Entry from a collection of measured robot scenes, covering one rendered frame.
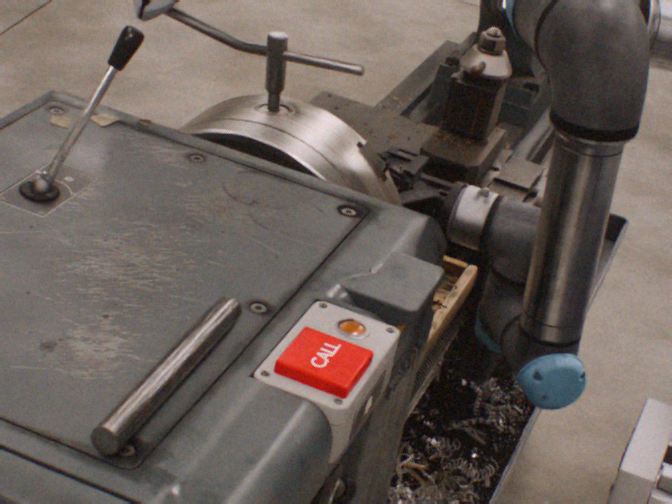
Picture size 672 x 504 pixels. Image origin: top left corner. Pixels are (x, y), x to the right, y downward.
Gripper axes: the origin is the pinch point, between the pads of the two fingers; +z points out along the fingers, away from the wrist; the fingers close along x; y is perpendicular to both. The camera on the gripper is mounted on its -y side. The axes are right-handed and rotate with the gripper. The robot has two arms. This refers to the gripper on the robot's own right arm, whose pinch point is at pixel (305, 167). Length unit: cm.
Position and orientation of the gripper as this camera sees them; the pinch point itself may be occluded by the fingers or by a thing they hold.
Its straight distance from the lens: 174.1
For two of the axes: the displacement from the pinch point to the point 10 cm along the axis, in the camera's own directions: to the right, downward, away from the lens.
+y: 3.7, -4.0, 8.4
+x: 1.8, -8.6, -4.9
